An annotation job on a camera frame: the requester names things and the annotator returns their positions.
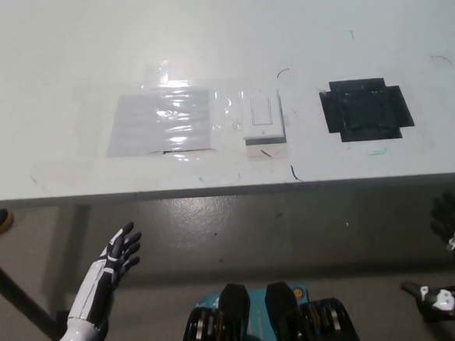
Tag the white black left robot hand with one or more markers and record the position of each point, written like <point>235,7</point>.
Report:
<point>98,279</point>

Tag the white rocker light switch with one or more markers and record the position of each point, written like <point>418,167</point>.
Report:
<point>262,113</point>

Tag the black diagonal table leg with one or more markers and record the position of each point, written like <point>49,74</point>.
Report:
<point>17,292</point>

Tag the black tape patch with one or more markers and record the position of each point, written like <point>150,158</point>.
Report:
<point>365,110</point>

